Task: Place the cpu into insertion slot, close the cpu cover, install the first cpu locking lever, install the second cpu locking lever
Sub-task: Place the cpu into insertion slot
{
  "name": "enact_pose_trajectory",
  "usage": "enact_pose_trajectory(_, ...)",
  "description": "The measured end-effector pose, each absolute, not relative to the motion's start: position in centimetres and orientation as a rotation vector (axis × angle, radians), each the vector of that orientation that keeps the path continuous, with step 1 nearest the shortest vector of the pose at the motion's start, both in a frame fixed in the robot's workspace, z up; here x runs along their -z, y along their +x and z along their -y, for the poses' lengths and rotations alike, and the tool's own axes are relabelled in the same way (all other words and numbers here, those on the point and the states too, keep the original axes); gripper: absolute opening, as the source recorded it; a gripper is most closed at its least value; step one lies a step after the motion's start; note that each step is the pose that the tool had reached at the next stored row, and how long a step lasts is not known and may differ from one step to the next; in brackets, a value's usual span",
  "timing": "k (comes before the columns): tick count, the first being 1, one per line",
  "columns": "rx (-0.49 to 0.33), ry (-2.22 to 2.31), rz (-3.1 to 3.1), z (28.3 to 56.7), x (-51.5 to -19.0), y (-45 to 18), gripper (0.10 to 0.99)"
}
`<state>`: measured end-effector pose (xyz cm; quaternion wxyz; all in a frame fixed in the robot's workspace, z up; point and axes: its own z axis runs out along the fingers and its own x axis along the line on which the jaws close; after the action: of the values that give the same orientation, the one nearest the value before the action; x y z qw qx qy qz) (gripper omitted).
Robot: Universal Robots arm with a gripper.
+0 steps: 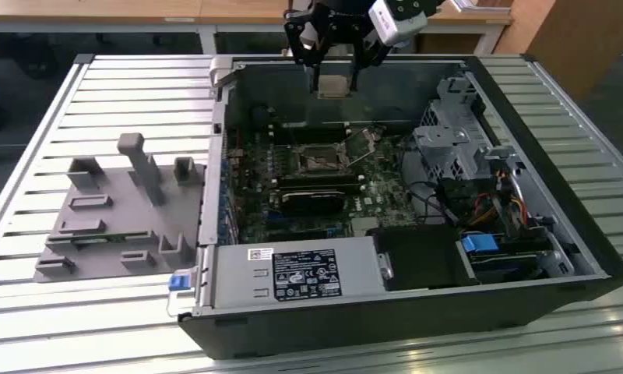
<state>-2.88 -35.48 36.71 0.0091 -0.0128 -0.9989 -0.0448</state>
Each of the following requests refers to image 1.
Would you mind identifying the silver metal drive cage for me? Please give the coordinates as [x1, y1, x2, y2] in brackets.
[413, 77, 493, 182]

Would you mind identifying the black graphics card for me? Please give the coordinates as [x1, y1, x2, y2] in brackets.
[280, 189, 348, 218]

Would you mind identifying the black wire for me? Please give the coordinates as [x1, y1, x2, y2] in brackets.
[403, 181, 461, 229]

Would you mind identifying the silver chipset heat sink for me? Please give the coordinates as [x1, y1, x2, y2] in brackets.
[351, 217, 380, 237]

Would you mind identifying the wooden cabinet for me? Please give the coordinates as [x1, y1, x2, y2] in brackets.
[493, 0, 623, 102]

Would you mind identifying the grey case handle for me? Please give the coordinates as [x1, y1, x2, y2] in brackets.
[210, 57, 240, 89]

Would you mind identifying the black open PC case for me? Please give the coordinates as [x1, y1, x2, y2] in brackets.
[178, 54, 623, 360]

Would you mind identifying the square silver CPU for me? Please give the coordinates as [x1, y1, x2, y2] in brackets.
[316, 75, 356, 101]

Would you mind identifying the black hard disk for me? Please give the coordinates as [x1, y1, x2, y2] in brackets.
[467, 251, 551, 284]

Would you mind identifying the wooden desk white frame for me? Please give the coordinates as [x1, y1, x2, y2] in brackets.
[0, 0, 516, 55]

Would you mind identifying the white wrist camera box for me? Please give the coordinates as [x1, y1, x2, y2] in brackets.
[368, 0, 428, 48]

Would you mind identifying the black installed RAM stick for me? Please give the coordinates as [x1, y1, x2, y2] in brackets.
[277, 173, 363, 192]

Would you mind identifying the green motherboard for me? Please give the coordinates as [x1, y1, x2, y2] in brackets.
[223, 124, 437, 245]

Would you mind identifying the black plastic bay shroud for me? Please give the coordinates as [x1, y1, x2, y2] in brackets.
[368, 225, 483, 292]

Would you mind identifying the blue disk carrier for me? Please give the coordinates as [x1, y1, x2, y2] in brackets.
[460, 232, 500, 258]

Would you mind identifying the silver power supply unit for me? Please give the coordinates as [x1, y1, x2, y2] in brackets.
[207, 238, 391, 311]

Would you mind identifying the yellow orange wire bundle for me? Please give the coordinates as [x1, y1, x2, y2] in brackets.
[467, 192, 532, 227]

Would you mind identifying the green RAM stick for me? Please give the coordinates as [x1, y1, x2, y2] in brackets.
[72, 232, 152, 245]

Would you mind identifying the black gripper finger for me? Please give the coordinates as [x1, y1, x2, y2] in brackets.
[283, 10, 335, 94]
[348, 29, 396, 93]

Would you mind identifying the black CPU socket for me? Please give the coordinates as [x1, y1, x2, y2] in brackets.
[296, 143, 352, 175]

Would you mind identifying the grey plastic parts rack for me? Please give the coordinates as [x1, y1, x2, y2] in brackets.
[34, 132, 210, 284]

